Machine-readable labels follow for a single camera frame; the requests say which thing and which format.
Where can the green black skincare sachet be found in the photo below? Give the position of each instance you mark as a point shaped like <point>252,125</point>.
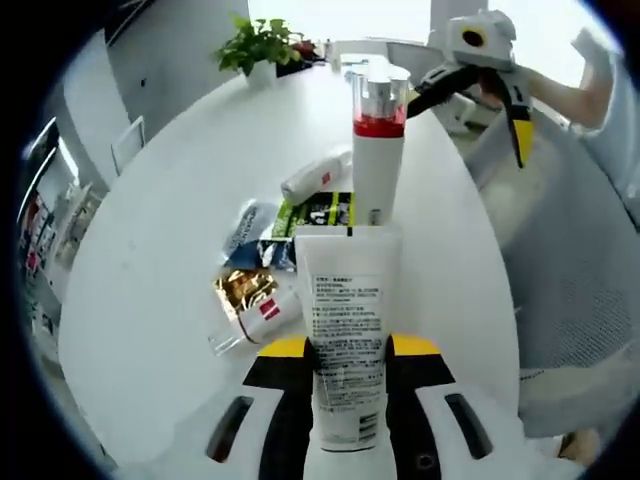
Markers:
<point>320,212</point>

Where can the potted green plant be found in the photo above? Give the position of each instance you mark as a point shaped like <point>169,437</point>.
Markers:
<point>260,45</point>

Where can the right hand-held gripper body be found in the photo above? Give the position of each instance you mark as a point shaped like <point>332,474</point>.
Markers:
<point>492,47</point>

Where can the red collar skincare pump bottle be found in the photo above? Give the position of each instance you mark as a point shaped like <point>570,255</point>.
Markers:
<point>377,170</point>

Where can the white skincare tube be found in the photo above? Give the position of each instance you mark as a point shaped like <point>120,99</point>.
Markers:
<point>347,280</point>

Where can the red flower bunch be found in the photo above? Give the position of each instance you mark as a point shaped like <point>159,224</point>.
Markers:
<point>305,51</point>

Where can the dark blue skincare sachet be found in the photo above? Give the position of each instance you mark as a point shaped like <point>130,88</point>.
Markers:
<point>265,255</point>

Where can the small white skincare bottle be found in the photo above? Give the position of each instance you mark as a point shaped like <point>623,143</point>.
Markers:
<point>312,180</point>
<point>265,320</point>

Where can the gold skincare sachet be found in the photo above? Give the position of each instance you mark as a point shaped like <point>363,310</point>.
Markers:
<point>242,292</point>

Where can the silver skincare sachet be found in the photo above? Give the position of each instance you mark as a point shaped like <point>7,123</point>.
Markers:
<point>247,230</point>

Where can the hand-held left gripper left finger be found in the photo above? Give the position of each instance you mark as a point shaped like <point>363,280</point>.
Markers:
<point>287,385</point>

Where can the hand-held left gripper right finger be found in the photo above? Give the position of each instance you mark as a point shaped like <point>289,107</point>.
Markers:
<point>415,380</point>

